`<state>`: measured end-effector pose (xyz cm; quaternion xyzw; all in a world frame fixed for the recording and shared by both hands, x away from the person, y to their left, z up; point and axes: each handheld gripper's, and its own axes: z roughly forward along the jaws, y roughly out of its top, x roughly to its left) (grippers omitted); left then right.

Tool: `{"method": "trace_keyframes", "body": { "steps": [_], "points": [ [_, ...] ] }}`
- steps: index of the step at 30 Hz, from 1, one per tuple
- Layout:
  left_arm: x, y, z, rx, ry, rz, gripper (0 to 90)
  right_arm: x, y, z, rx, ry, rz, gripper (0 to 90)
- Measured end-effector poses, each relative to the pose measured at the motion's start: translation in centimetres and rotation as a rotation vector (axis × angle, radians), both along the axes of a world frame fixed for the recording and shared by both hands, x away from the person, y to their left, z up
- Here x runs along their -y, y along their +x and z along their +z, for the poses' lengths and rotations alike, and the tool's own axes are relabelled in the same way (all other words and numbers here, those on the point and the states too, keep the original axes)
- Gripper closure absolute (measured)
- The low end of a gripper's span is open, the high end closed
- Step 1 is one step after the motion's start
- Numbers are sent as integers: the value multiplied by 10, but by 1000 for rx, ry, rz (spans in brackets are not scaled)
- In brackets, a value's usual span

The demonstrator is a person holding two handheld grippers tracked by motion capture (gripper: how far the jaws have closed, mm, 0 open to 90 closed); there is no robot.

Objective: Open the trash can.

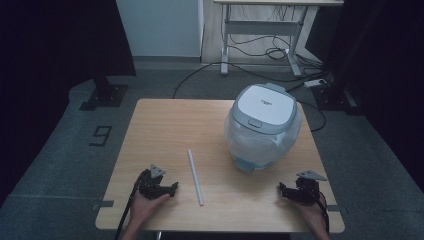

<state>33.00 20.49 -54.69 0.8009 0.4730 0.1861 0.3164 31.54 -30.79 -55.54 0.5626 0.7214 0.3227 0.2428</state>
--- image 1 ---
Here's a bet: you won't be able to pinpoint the white partition panel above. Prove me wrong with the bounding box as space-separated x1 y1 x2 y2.
115 0 205 58

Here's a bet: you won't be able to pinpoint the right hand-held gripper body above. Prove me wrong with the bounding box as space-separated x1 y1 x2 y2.
294 170 328 206

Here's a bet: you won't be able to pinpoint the dark curtain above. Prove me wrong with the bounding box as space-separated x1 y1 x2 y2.
0 0 137 208
304 0 424 184

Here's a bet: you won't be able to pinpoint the long black floor cable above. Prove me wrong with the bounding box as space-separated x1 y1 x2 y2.
172 61 329 100

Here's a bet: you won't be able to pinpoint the person's right hand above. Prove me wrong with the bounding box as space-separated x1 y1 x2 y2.
292 200 330 232

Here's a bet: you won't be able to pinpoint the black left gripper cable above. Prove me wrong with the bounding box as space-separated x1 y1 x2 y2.
114 169 149 240

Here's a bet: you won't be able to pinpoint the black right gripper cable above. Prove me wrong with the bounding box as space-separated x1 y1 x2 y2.
313 191 331 235

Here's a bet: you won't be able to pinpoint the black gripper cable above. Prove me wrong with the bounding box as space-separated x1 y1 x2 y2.
313 191 331 235
114 169 149 240

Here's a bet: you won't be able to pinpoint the white power strip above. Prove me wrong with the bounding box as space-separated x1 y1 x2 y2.
303 78 328 89

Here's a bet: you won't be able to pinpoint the translucent white trash bag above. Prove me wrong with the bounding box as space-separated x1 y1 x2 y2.
223 105 304 168

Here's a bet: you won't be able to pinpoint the black stand base plate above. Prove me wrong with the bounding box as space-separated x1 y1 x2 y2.
312 84 364 117
78 83 129 112

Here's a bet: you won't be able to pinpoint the white metal frame desk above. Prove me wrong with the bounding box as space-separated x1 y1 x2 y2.
213 0 345 78

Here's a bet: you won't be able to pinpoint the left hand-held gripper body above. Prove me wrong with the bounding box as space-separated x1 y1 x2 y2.
134 163 168 201

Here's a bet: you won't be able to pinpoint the black looped floor cable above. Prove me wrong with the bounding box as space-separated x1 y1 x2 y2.
296 99 327 132

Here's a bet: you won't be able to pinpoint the thin white tube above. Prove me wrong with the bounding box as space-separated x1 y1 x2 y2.
186 148 205 207

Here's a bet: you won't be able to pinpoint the person's left hand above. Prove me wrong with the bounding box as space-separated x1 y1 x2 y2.
128 193 171 230

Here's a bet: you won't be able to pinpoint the coiled black cables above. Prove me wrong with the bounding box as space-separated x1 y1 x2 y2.
228 6 323 68

